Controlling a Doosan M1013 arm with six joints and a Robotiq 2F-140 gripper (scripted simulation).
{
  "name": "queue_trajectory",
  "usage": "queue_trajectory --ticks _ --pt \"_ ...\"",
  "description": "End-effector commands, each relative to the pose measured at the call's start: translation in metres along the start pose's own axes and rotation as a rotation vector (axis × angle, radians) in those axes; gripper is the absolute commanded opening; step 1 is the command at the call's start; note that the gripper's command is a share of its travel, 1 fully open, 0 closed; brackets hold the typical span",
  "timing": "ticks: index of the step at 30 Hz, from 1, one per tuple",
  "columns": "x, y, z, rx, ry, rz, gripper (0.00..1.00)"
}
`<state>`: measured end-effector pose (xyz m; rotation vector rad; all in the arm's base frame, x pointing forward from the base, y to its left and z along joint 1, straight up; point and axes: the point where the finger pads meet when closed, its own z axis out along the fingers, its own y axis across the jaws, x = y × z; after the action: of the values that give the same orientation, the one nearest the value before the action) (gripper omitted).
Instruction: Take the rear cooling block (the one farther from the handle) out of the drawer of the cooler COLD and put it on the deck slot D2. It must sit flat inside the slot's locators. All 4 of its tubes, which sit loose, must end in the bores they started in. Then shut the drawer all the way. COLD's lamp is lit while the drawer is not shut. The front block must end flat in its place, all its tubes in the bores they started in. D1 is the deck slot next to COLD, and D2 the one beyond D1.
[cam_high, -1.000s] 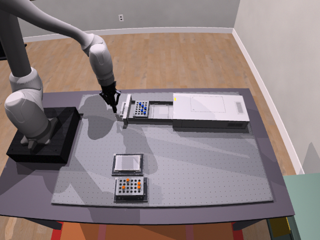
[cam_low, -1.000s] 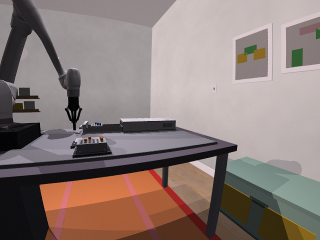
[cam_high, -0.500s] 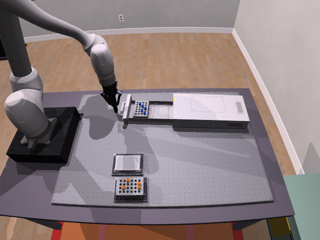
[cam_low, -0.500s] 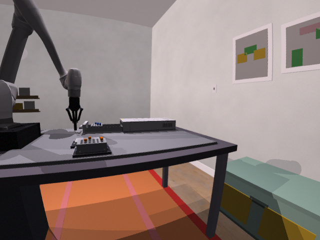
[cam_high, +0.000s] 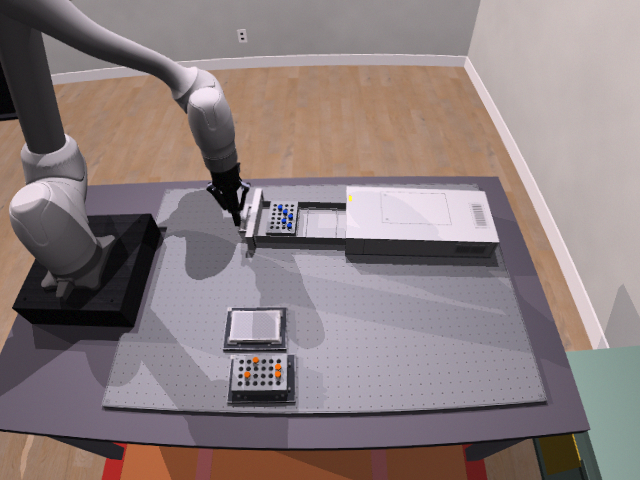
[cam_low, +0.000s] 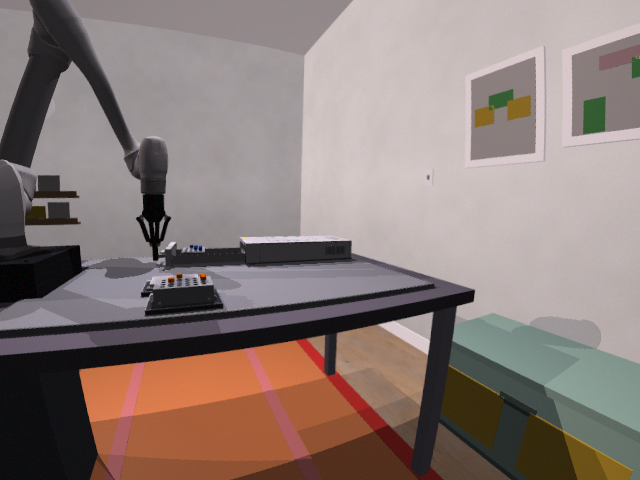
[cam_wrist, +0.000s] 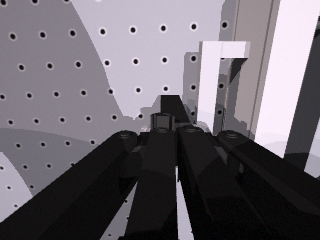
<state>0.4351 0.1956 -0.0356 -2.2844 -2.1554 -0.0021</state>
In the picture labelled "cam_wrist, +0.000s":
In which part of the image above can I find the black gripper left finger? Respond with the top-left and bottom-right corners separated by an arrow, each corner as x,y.
0,95 -> 179,240

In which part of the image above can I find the grey perforated base plate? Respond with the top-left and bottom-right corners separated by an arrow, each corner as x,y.
0,0 -> 236,223

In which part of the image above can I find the grey perforated block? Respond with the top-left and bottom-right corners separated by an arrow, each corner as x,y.
283,29 -> 320,180

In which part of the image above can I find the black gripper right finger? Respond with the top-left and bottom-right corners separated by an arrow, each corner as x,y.
170,95 -> 320,240

